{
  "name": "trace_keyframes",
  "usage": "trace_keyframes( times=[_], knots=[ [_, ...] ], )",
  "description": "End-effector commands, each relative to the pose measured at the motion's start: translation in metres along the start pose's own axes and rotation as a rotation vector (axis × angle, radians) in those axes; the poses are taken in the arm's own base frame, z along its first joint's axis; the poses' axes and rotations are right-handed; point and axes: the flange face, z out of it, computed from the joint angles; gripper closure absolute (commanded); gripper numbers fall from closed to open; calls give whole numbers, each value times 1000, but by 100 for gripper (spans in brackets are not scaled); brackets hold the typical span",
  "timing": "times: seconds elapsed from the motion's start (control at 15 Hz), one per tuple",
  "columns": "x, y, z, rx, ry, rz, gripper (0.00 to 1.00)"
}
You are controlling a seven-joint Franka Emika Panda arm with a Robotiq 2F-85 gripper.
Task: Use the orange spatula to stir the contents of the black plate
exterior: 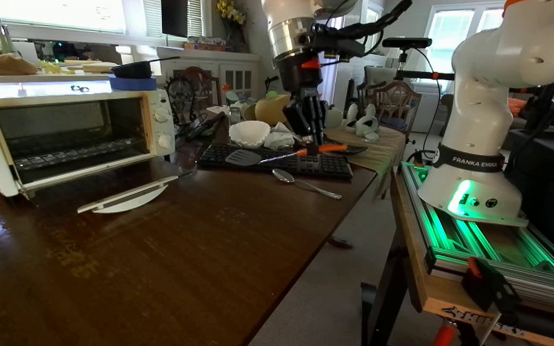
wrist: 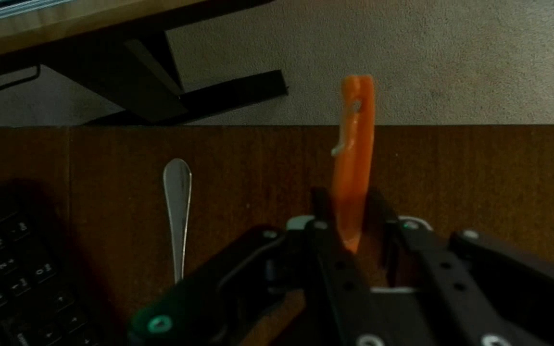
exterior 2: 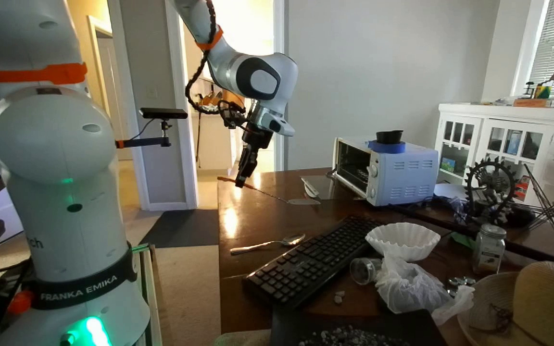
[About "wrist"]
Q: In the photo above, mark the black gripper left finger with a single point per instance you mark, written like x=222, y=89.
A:
x=328, y=281

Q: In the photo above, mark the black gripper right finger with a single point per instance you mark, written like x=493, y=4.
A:
x=482, y=288

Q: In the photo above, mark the silver metal spoon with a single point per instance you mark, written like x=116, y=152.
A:
x=178, y=192

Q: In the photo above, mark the black computer keyboard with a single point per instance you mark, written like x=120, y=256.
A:
x=14, y=281

